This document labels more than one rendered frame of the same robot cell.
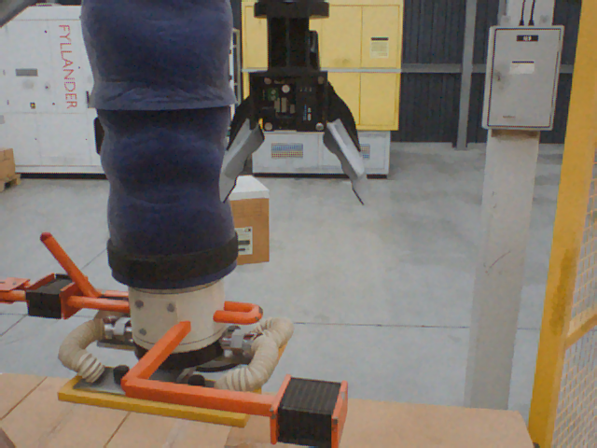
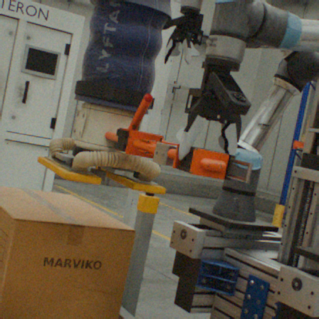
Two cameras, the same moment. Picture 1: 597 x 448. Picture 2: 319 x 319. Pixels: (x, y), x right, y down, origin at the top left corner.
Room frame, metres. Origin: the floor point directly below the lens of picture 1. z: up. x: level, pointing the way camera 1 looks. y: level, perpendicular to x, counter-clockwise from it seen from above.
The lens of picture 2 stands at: (1.84, 1.64, 1.27)
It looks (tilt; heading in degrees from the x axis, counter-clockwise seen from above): 3 degrees down; 232
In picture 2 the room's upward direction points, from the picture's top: 11 degrees clockwise
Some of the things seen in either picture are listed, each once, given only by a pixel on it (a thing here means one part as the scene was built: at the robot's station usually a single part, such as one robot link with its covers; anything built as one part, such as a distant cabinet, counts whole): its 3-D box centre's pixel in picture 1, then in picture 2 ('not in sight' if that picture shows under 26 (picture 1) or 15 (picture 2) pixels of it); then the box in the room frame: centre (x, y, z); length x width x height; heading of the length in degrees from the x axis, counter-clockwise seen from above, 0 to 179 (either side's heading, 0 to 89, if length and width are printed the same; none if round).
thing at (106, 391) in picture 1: (159, 385); (129, 174); (0.85, 0.24, 1.13); 0.34 x 0.10 x 0.05; 77
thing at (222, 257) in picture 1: (173, 247); (114, 95); (0.94, 0.22, 1.35); 0.23 x 0.23 x 0.04
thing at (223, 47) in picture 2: not in sight; (223, 50); (1.07, 0.79, 1.46); 0.08 x 0.08 x 0.05
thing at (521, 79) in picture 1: (521, 78); not in sight; (1.73, -0.67, 1.62); 0.20 x 0.05 x 0.30; 81
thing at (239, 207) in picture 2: not in sight; (236, 202); (0.41, 0.27, 1.09); 0.15 x 0.15 x 0.10
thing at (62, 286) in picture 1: (58, 295); (137, 143); (1.00, 0.46, 1.24); 0.10 x 0.08 x 0.06; 167
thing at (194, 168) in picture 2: not in sight; (200, 161); (1.09, 0.80, 1.23); 0.08 x 0.07 x 0.05; 77
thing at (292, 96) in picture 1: (291, 69); (188, 27); (0.56, 0.01, 1.66); 0.09 x 0.08 x 0.12; 176
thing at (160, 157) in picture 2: not in sight; (173, 156); (1.05, 0.67, 1.23); 0.07 x 0.07 x 0.04; 77
